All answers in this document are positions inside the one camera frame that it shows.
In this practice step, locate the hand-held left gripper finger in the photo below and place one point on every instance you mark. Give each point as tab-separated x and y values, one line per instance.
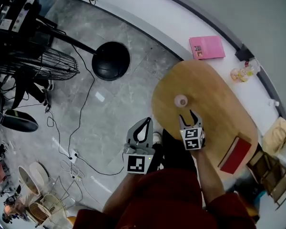
150	137
131	138

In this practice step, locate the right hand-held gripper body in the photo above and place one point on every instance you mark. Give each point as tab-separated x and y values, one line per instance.
191	138

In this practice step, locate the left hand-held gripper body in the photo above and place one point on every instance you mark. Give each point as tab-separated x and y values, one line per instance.
135	163

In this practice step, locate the person's left forearm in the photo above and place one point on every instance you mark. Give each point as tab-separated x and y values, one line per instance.
124	194

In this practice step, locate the person's right forearm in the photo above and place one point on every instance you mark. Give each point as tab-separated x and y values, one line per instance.
208	175

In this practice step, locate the oval wooden table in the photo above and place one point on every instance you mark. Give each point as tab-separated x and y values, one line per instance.
205	92

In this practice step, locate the person's white shoe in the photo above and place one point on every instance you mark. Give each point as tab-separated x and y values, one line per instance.
157	137

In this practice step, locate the person's black trousers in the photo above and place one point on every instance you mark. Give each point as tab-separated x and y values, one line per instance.
174	151

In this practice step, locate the red hardcover book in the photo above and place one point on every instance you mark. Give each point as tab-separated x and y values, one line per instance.
238	156

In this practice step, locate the person's red shirt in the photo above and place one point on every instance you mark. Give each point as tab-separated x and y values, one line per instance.
166	204

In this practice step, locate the white square power strip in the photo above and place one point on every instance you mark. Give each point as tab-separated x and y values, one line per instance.
74	155

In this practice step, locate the white long power strip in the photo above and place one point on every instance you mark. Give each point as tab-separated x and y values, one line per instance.
76	178

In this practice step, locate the yellow drink bottle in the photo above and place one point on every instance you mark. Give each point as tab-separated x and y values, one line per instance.
239	75

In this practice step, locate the small white bottle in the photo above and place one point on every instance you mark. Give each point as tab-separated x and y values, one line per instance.
274	102

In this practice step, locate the pink book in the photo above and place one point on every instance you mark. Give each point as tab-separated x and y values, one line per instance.
209	46

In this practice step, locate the clear plastic bottle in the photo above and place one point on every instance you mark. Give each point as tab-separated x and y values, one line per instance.
253	67

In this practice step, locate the cream cloth bag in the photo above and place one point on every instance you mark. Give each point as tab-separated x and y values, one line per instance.
277	135

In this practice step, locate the black standing fan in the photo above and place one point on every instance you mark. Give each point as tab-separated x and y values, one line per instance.
110	61

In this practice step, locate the black stand card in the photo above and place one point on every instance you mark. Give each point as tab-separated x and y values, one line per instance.
244	52

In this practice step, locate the wooden shelf unit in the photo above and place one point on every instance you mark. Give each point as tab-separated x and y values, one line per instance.
269	175

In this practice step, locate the round white side table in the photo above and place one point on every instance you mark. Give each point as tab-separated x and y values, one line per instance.
40	173

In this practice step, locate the white window ledge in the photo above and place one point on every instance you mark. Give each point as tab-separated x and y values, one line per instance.
171	23

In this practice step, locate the round wood side table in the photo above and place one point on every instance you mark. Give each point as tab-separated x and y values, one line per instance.
28	180

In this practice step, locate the black oval seat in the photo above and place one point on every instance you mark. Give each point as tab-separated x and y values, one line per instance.
19	123

